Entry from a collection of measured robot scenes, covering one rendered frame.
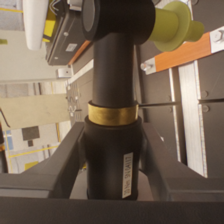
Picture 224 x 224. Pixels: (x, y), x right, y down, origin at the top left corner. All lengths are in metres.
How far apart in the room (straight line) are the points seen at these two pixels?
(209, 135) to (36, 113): 4.38
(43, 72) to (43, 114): 1.08
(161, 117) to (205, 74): 0.11
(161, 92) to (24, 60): 4.43
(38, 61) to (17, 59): 0.48
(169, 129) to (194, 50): 0.13
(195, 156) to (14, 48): 4.62
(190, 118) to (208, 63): 0.09
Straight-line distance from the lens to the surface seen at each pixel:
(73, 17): 0.44
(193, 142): 0.28
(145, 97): 0.33
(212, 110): 0.24
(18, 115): 4.51
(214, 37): 0.22
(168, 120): 0.29
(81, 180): 0.18
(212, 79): 0.24
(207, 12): 0.26
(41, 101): 4.53
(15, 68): 4.58
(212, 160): 0.26
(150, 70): 0.31
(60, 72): 1.11
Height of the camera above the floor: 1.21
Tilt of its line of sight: 27 degrees down
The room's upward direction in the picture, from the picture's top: 99 degrees counter-clockwise
